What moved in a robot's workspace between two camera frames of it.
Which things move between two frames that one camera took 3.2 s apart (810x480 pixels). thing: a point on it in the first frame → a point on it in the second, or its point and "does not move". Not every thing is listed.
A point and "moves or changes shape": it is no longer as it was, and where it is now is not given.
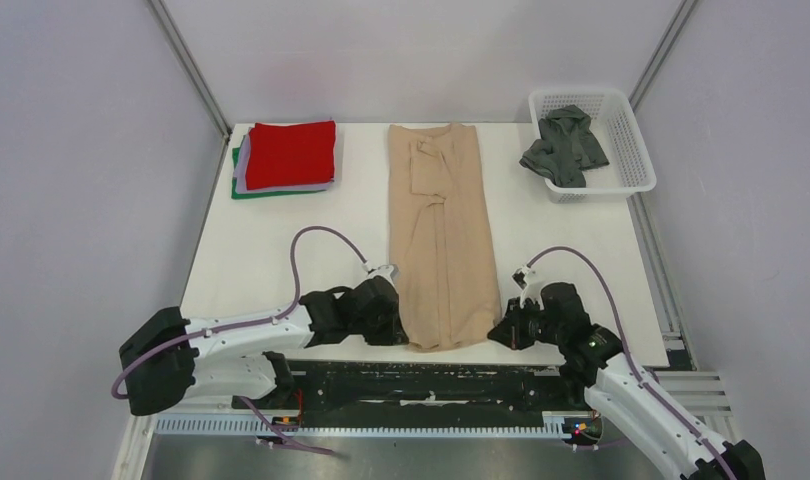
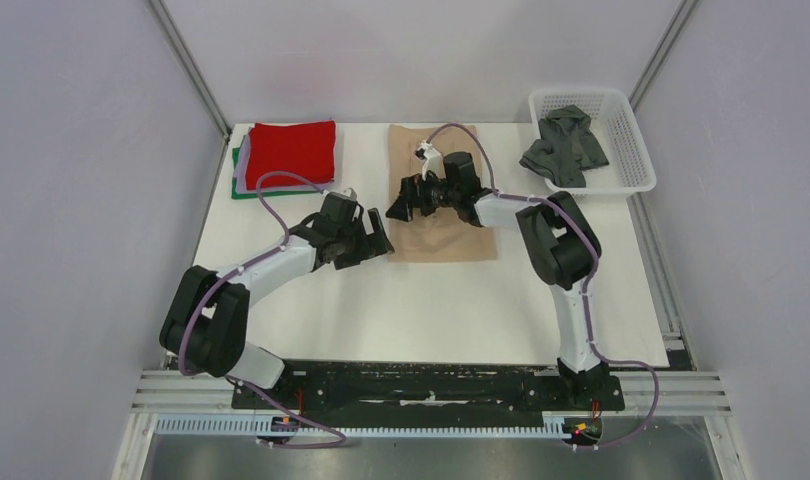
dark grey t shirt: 565,148 does not move
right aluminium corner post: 686,10 does not move
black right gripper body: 528,324 → 444,194
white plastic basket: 629,169 does not move
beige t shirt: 444,254 moves or changes shape
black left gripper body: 381,330 → 353,240
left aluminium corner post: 196,73 does not move
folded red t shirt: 280,155 does not move
